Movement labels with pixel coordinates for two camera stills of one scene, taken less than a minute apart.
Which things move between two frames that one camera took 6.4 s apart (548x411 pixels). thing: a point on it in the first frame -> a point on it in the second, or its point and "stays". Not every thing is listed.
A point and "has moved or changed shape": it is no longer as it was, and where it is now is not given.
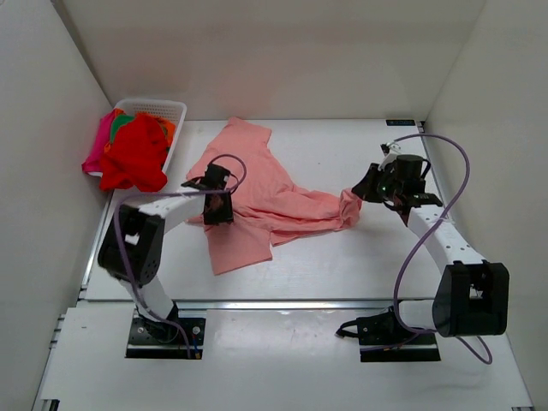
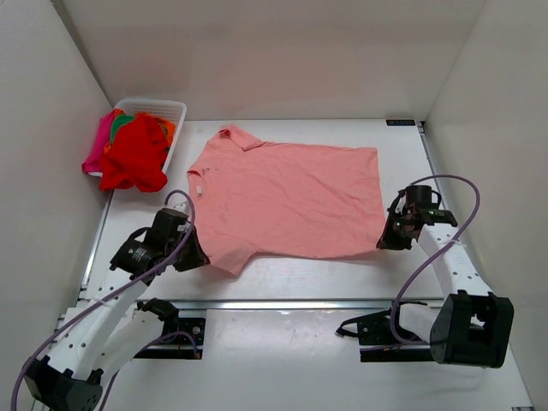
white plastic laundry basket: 173,110 stays
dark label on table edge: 400,122 stays
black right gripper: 365,188 -> 387,240
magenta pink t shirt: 93,160 stays
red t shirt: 137,155 stays
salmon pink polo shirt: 266,205 has moved or changed shape
